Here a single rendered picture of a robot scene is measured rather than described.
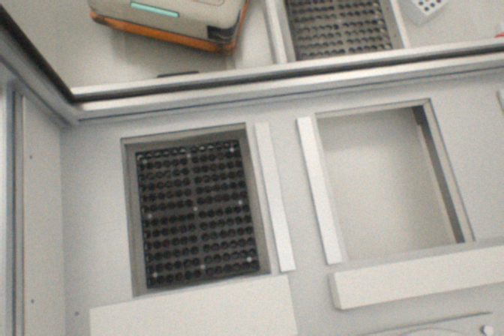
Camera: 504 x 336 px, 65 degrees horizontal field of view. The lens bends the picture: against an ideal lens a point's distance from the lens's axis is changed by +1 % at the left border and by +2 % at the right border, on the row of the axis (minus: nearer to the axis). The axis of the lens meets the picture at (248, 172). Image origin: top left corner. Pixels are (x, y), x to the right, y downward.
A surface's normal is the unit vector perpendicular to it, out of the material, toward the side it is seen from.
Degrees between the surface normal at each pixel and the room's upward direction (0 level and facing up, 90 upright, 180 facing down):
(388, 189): 0
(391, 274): 0
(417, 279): 0
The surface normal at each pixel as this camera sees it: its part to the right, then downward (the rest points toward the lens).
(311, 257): 0.05, -0.28
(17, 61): 0.16, 0.95
